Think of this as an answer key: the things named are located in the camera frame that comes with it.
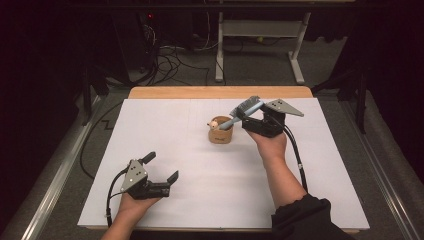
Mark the person's right hand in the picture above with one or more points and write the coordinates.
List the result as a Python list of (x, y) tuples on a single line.
[(271, 146)]

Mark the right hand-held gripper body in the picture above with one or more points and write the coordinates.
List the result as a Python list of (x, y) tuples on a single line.
[(266, 126)]

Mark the small green ball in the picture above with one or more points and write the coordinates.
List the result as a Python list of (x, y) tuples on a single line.
[(260, 39)]

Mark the black sleeve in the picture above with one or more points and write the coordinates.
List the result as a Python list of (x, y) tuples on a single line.
[(306, 220)]

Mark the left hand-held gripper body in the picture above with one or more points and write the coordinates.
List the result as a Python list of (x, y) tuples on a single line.
[(146, 190)]

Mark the light blue hairbrush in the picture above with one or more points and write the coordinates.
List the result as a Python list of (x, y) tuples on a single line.
[(248, 107)]

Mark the white metal desk frame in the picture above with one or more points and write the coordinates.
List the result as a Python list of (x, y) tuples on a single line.
[(260, 28)]

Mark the black stand leg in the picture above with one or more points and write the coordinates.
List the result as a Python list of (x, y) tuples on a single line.
[(87, 96), (360, 100)]

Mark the tan pot with bear figure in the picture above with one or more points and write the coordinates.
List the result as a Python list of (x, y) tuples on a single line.
[(220, 136)]

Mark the black computer tower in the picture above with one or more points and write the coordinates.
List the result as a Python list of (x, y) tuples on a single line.
[(133, 40)]

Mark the white table mat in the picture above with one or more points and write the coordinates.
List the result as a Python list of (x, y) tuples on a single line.
[(216, 183)]

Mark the person's left hand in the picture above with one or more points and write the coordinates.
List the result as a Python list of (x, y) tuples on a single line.
[(131, 206)]

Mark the aluminium floor rail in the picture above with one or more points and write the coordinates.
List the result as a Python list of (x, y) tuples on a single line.
[(53, 186), (386, 186)]

